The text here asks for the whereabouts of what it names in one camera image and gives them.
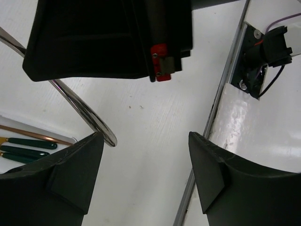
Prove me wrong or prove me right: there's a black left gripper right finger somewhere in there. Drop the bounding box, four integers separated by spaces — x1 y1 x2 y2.
189 132 301 226

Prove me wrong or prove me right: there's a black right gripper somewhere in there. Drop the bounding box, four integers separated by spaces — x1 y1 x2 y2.
23 0 193 82

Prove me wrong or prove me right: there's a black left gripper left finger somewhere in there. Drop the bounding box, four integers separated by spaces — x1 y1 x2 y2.
0 132 104 226

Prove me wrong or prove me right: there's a gold knife green handle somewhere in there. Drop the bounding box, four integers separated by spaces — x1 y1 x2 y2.
0 145 50 158
0 137 58 150
0 152 42 164

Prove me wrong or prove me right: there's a copper knife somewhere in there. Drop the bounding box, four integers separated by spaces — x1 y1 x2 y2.
0 125 74 145

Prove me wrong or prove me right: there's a silver fork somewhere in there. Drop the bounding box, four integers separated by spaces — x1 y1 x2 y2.
0 28 118 147

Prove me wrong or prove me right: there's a white cutlery tray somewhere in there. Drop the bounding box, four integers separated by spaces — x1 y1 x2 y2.
0 114 78 175

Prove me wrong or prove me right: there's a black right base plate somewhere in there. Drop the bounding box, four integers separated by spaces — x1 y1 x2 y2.
230 22 271 100

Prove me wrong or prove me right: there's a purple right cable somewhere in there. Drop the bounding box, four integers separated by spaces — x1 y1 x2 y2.
256 14 301 81

